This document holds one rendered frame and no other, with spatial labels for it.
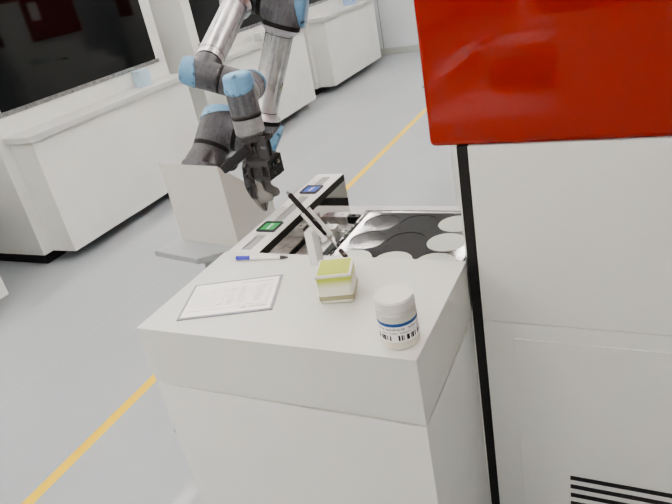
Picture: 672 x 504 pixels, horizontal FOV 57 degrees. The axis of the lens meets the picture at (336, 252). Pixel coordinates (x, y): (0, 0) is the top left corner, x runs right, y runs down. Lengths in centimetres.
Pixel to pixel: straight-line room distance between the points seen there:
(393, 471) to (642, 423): 56
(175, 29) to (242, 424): 504
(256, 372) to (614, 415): 78
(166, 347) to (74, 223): 329
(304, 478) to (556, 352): 60
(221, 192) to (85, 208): 281
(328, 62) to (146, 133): 341
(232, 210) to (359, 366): 94
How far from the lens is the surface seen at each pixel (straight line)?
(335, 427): 126
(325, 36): 791
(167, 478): 249
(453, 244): 157
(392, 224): 172
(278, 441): 137
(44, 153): 448
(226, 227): 198
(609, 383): 146
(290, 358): 119
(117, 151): 490
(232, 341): 124
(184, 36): 607
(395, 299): 106
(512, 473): 170
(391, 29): 996
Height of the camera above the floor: 160
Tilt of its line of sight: 26 degrees down
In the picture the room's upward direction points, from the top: 11 degrees counter-clockwise
